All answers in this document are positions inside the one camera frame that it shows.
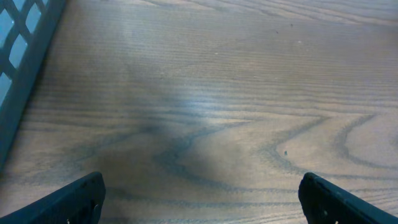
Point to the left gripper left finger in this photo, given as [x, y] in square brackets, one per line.
[79, 202]

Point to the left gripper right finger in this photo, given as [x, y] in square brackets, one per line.
[324, 202]

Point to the grey plastic shopping basket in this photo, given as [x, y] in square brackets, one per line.
[27, 28]

